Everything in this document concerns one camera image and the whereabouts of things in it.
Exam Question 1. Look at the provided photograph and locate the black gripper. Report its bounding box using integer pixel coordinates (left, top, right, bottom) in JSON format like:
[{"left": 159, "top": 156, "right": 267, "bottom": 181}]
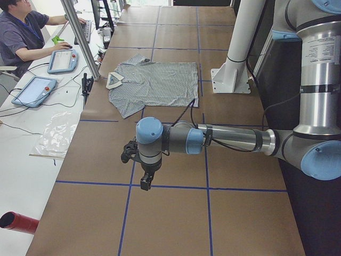
[{"left": 140, "top": 162, "right": 159, "bottom": 190}]

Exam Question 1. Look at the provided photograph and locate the blue white striped polo shirt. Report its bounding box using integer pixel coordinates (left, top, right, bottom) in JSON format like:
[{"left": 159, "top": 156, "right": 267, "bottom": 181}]
[{"left": 106, "top": 54, "right": 199, "bottom": 118}]

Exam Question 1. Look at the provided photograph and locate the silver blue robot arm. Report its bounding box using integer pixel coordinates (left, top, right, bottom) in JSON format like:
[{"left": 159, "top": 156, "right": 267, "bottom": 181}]
[{"left": 132, "top": 1, "right": 340, "bottom": 190}]

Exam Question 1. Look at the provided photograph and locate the clear plastic bag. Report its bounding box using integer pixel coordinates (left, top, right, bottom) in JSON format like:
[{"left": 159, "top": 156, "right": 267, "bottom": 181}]
[{"left": 30, "top": 111, "right": 80, "bottom": 158}]

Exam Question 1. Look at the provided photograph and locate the black clamp tool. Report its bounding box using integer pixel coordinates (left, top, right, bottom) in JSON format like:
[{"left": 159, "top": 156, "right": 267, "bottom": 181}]
[{"left": 82, "top": 73, "right": 94, "bottom": 108}]

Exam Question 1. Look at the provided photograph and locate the red cylinder tube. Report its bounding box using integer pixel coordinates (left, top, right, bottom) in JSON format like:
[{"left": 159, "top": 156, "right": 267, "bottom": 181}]
[{"left": 1, "top": 212, "right": 39, "bottom": 235}]

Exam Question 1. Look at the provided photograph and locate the lower blue teach pendant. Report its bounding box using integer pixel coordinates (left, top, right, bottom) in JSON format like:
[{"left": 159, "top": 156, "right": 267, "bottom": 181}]
[{"left": 11, "top": 76, "right": 57, "bottom": 108}]

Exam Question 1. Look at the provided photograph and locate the blue teach pendant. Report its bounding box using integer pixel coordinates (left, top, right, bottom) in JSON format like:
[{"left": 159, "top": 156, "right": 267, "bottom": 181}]
[
  {"left": 47, "top": 49, "right": 78, "bottom": 74},
  {"left": 11, "top": 76, "right": 57, "bottom": 108}
]

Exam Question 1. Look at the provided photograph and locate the upper blue teach pendant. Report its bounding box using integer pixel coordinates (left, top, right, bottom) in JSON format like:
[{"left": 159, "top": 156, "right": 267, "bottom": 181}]
[{"left": 47, "top": 49, "right": 78, "bottom": 74}]

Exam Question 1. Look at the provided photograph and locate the black keyboard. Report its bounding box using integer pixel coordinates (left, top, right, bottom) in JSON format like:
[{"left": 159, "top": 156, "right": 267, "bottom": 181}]
[{"left": 80, "top": 20, "right": 92, "bottom": 43}]

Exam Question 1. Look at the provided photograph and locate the green plastic tool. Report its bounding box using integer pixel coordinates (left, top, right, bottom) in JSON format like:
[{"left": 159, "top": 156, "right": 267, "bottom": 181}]
[{"left": 52, "top": 36, "right": 64, "bottom": 45}]

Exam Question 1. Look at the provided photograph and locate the black monitor stand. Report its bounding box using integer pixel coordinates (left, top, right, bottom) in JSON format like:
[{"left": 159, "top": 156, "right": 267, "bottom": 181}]
[{"left": 90, "top": 0, "right": 115, "bottom": 30}]

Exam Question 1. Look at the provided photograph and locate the seated person in blue shirt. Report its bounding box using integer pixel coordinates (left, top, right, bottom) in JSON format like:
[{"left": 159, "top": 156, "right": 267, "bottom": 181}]
[{"left": 1, "top": 1, "right": 70, "bottom": 77}]

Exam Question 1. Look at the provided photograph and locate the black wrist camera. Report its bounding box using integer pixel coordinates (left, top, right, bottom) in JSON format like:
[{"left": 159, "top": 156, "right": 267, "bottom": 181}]
[{"left": 120, "top": 140, "right": 141, "bottom": 163}]

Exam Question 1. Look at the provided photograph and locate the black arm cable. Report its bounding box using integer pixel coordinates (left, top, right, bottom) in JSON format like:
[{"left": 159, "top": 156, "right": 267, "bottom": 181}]
[{"left": 170, "top": 99, "right": 256, "bottom": 153}]

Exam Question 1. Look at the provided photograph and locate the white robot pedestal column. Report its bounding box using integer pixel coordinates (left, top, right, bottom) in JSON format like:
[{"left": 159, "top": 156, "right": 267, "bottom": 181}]
[{"left": 211, "top": 0, "right": 266, "bottom": 94}]

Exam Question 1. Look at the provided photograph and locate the aluminium frame post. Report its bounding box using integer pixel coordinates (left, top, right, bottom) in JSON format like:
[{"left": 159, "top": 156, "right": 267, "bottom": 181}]
[{"left": 61, "top": 0, "right": 100, "bottom": 81}]

